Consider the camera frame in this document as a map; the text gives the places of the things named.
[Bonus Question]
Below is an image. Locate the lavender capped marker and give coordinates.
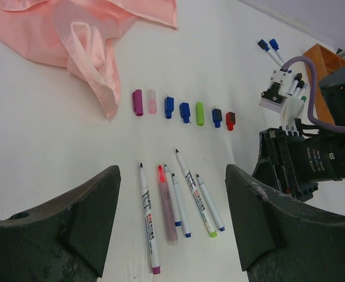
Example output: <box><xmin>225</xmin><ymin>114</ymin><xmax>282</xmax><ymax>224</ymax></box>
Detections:
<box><xmin>296</xmin><ymin>83</ymin><xmax>308</xmax><ymax>99</ymax></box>

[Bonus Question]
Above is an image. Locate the orange wooden divider tray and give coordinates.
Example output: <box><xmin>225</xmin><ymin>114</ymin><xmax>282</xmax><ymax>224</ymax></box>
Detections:
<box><xmin>303</xmin><ymin>43</ymin><xmax>345</xmax><ymax>126</ymax></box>

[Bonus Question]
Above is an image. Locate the translucent pink highlighter cap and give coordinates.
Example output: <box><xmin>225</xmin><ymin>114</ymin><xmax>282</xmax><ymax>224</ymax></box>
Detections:
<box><xmin>146</xmin><ymin>89</ymin><xmax>157</xmax><ymax>115</ymax></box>

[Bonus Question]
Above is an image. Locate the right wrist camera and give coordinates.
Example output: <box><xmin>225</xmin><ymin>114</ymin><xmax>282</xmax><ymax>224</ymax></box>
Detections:
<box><xmin>259</xmin><ymin>69</ymin><xmax>304</xmax><ymax>134</ymax></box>

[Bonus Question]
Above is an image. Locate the black capped marker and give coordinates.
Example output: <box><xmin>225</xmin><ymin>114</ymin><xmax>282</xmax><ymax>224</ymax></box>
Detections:
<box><xmin>293</xmin><ymin>80</ymin><xmax>305</xmax><ymax>97</ymax></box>
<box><xmin>288</xmin><ymin>73</ymin><xmax>302</xmax><ymax>95</ymax></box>

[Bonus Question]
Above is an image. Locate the lime green pen cap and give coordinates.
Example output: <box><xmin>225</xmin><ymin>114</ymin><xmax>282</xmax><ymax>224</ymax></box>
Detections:
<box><xmin>195</xmin><ymin>102</ymin><xmax>205</xmax><ymax>126</ymax></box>

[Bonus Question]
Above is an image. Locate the magenta pen cap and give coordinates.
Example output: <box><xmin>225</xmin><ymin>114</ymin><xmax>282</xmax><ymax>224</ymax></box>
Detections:
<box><xmin>132</xmin><ymin>89</ymin><xmax>143</xmax><ymax>116</ymax></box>

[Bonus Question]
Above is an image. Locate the pink translucent highlighter pen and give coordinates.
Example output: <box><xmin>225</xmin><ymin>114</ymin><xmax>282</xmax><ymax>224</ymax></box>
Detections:
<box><xmin>157</xmin><ymin>165</ymin><xmax>178</xmax><ymax>246</ymax></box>

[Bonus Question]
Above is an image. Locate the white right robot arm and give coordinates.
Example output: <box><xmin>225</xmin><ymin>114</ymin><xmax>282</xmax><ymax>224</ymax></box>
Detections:
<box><xmin>252</xmin><ymin>56</ymin><xmax>345</xmax><ymax>202</ymax></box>

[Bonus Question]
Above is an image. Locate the pink satin cloth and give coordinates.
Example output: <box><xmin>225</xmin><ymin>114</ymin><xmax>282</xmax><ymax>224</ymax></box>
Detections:
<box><xmin>0</xmin><ymin>1</ymin><xmax>177</xmax><ymax>119</ymax></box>

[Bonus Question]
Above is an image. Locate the far blue marker left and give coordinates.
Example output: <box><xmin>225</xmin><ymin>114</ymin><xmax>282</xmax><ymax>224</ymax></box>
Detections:
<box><xmin>257</xmin><ymin>39</ymin><xmax>284</xmax><ymax>67</ymax></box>

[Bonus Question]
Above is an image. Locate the black capped marker right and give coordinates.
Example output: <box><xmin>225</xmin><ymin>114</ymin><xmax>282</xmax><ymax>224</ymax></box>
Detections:
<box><xmin>293</xmin><ymin>80</ymin><xmax>305</xmax><ymax>97</ymax></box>

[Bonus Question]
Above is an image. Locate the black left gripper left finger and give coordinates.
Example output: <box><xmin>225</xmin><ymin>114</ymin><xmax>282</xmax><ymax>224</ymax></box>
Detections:
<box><xmin>0</xmin><ymin>166</ymin><xmax>121</xmax><ymax>281</ymax></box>

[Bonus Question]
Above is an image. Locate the magenta capped whiteboard marker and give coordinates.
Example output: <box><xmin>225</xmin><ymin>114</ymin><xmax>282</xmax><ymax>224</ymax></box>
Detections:
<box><xmin>139</xmin><ymin>163</ymin><xmax>161</xmax><ymax>275</ymax></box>

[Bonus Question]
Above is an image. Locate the black capped marker left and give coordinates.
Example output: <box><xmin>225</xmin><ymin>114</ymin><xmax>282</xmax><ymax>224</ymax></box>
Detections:
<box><xmin>288</xmin><ymin>73</ymin><xmax>302</xmax><ymax>95</ymax></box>

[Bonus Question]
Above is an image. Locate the far blue marker right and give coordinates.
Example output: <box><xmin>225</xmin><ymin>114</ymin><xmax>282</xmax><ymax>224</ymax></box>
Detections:
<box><xmin>269</xmin><ymin>39</ymin><xmax>285</xmax><ymax>63</ymax></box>

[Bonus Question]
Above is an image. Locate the lime green capped marker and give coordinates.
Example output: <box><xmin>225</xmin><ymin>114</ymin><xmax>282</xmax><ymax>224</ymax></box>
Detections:
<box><xmin>175</xmin><ymin>149</ymin><xmax>217</xmax><ymax>238</ymax></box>

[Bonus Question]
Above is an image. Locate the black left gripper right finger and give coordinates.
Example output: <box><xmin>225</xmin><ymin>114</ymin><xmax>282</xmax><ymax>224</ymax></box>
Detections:
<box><xmin>226</xmin><ymin>164</ymin><xmax>345</xmax><ymax>281</ymax></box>

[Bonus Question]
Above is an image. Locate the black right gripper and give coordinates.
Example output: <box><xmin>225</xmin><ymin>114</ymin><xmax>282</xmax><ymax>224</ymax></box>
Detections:
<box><xmin>252</xmin><ymin>128</ymin><xmax>318</xmax><ymax>202</ymax></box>

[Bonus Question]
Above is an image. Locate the blue capped marker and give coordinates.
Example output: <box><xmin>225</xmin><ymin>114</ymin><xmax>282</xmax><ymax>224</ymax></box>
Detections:
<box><xmin>196</xmin><ymin>174</ymin><xmax>225</xmax><ymax>232</ymax></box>
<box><xmin>164</xmin><ymin>164</ymin><xmax>182</xmax><ymax>227</ymax></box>
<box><xmin>172</xmin><ymin>173</ymin><xmax>192</xmax><ymax>238</ymax></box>

